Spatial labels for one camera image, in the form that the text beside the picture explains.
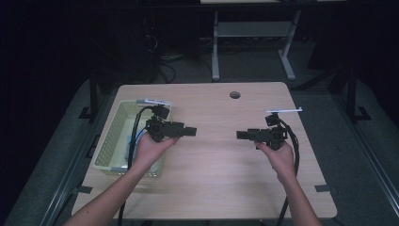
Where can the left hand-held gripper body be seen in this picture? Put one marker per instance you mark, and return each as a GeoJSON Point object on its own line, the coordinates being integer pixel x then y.
{"type": "Point", "coordinates": [164, 129]}

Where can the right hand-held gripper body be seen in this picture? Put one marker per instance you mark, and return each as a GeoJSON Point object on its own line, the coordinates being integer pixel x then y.
{"type": "Point", "coordinates": [269, 135]}

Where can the light blue knit glove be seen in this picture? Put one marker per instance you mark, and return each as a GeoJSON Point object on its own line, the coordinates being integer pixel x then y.
{"type": "Point", "coordinates": [127, 147]}

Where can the pale green plastic basket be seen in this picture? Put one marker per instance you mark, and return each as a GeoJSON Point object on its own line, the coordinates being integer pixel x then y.
{"type": "Point", "coordinates": [108, 147]}

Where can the person's right hand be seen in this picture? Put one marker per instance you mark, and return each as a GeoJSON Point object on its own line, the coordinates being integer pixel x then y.
{"type": "Point", "coordinates": [280, 161]}

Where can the person's left hand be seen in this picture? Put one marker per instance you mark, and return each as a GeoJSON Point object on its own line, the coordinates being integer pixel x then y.
{"type": "Point", "coordinates": [149, 153]}

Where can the black tape piece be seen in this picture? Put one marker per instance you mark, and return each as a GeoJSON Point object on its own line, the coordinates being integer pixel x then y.
{"type": "Point", "coordinates": [322, 188]}
{"type": "Point", "coordinates": [83, 190]}

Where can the black metal stand post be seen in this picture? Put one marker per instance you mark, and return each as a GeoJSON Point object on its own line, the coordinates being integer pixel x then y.
{"type": "Point", "coordinates": [93, 94]}
{"type": "Point", "coordinates": [352, 94]}

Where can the white metal desk frame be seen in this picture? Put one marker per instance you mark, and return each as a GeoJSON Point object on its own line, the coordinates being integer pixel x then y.
{"type": "Point", "coordinates": [251, 29]}

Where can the aluminium floor rail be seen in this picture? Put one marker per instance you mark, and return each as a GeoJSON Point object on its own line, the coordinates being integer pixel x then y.
{"type": "Point", "coordinates": [373, 169]}
{"type": "Point", "coordinates": [62, 188]}

